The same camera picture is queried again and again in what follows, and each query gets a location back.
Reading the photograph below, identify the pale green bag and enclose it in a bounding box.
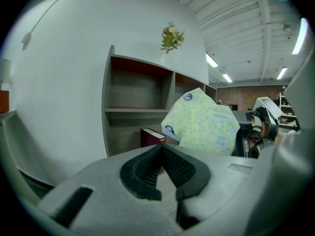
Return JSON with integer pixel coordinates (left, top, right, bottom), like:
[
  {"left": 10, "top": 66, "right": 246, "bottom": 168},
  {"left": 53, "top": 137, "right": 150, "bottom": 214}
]
[{"left": 160, "top": 87, "right": 241, "bottom": 157}]

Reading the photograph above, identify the white shelving rack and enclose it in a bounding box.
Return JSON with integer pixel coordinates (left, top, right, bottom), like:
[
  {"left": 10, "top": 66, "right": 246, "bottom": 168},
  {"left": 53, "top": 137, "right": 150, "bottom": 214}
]
[{"left": 279, "top": 92, "right": 299, "bottom": 128}]

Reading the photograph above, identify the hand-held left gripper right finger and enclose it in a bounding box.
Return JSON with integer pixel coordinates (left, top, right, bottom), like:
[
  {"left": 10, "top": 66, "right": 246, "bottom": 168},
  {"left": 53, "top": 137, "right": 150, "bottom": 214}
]
[{"left": 163, "top": 145, "right": 259, "bottom": 231}]

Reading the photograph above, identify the flower bouquet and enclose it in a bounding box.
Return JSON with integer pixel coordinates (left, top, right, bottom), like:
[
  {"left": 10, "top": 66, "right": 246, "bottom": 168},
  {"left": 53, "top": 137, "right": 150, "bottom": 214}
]
[{"left": 159, "top": 21, "right": 186, "bottom": 54}]

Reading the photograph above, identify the person's right forearm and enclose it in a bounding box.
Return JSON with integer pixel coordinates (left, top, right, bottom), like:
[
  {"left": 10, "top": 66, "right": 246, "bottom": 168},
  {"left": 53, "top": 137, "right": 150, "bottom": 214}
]
[{"left": 272, "top": 130, "right": 300, "bottom": 148}]

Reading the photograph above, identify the person's right hand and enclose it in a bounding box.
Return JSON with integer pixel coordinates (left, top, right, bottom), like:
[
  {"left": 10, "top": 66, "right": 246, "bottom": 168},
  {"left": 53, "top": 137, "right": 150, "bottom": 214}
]
[{"left": 247, "top": 106, "right": 280, "bottom": 155}]

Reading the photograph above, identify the white round ribbed table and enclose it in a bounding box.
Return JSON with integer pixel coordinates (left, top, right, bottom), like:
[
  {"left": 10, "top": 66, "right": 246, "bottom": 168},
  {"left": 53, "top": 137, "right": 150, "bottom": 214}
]
[{"left": 0, "top": 108, "right": 18, "bottom": 129}]

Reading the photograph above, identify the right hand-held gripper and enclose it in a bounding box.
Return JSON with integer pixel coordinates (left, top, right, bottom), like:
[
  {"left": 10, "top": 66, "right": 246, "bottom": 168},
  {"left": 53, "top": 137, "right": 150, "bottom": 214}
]
[{"left": 231, "top": 96, "right": 285, "bottom": 158}]

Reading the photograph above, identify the white wall cable fixture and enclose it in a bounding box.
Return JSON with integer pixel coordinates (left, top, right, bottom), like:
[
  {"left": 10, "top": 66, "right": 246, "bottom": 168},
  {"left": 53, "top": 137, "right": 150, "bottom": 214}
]
[{"left": 20, "top": 0, "right": 72, "bottom": 51}]

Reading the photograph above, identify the dark red hardcover book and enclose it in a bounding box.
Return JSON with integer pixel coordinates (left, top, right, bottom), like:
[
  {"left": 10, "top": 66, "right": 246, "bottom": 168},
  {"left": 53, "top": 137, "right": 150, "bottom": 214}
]
[{"left": 140, "top": 127, "right": 166, "bottom": 148}]

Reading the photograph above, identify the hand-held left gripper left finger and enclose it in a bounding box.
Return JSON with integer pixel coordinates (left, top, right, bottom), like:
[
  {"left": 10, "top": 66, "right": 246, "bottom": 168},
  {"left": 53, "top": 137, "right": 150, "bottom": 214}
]
[{"left": 39, "top": 144, "right": 178, "bottom": 236}]

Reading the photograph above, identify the grey wooden shelf unit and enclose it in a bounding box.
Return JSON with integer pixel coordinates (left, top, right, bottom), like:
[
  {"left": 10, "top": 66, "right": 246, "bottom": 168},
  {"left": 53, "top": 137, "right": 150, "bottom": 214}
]
[{"left": 101, "top": 45, "right": 218, "bottom": 157}]

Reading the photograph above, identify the orange brown box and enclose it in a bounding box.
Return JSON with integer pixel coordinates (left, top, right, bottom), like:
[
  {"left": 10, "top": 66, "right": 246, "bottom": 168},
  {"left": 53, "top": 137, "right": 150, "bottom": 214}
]
[{"left": 0, "top": 90, "right": 10, "bottom": 114}]

